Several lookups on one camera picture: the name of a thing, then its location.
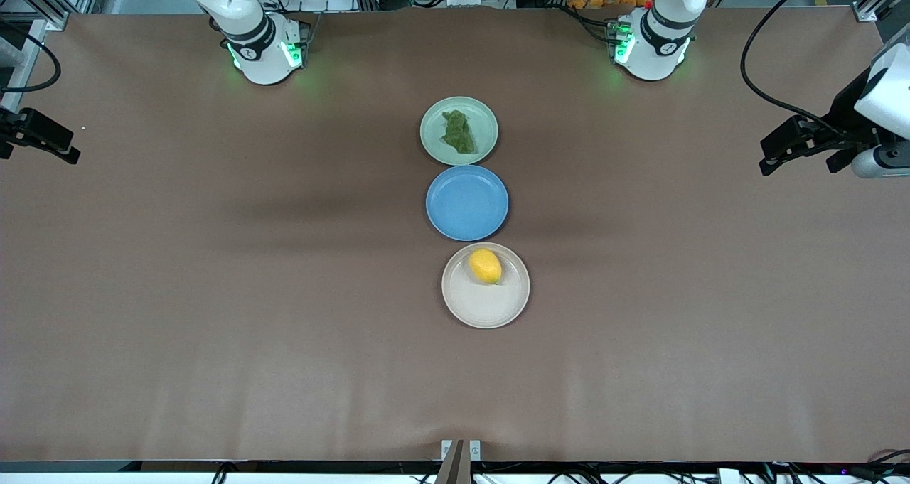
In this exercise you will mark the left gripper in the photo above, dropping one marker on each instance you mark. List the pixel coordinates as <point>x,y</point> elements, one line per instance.
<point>847,111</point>

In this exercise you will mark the pale green plate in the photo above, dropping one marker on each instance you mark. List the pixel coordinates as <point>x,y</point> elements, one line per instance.
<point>434,139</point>

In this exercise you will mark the brown mount bar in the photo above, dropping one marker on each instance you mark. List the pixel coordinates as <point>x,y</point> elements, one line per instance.
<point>453,466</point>

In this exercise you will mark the green lettuce leaf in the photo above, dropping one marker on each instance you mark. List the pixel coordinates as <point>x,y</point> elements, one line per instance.
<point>458,134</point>

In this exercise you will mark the grey side frame bar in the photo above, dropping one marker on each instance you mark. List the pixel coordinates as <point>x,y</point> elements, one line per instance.
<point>32,57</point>

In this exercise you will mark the small pale box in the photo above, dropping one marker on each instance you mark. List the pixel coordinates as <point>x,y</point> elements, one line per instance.
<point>730,477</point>

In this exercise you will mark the yellow lemon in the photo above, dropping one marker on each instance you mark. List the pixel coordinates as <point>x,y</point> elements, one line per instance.
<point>485,265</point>

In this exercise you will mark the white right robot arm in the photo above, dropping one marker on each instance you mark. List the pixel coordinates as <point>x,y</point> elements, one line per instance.
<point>259,50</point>

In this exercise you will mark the brown table cover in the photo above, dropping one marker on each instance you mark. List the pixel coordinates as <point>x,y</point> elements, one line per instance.
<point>213,292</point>

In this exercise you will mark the blue plate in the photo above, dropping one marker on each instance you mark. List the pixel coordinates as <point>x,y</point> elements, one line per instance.
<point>466,203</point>

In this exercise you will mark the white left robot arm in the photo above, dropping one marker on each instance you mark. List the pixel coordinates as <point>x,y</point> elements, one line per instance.
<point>661,50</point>

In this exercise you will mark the metal table edge bracket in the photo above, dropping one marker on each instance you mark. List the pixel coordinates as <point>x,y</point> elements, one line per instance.
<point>475,450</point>

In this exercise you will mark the beige plate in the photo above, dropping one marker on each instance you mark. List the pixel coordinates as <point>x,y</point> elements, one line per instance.
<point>483,303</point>

